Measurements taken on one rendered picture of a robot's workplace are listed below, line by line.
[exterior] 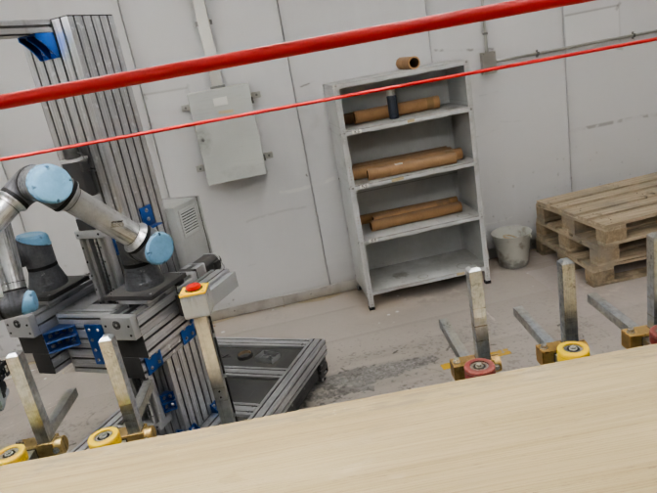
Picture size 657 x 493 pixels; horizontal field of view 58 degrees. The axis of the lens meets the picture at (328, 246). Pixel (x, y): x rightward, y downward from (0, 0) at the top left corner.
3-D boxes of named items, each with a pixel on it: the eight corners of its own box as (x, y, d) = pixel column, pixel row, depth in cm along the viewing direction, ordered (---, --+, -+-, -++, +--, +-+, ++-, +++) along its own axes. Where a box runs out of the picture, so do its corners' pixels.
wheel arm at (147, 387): (146, 390, 198) (142, 380, 197) (155, 388, 198) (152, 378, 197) (107, 478, 156) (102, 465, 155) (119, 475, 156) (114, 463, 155)
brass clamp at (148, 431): (112, 443, 172) (108, 428, 170) (158, 434, 172) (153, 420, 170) (106, 457, 166) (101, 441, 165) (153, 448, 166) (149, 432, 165)
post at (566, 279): (565, 408, 176) (555, 257, 161) (576, 406, 176) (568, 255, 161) (570, 415, 173) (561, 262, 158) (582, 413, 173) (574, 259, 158)
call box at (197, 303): (190, 312, 162) (183, 286, 159) (215, 307, 162) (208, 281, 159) (185, 323, 155) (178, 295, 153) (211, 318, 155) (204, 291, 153)
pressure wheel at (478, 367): (503, 398, 158) (501, 360, 155) (488, 414, 153) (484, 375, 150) (477, 389, 164) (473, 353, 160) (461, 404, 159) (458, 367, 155)
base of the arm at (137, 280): (142, 276, 235) (135, 252, 232) (172, 275, 229) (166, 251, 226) (116, 291, 222) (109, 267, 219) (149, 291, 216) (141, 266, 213)
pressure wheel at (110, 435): (93, 474, 158) (80, 438, 154) (119, 457, 164) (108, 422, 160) (109, 484, 153) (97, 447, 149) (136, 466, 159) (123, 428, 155)
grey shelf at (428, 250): (357, 289, 458) (322, 83, 410) (467, 263, 466) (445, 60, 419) (370, 310, 416) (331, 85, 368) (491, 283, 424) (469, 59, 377)
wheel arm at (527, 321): (512, 317, 198) (511, 305, 197) (523, 315, 198) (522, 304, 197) (571, 385, 156) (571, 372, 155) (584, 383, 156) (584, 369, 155)
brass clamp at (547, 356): (535, 359, 172) (534, 343, 170) (581, 350, 172) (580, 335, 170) (544, 370, 166) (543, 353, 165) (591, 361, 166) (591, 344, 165)
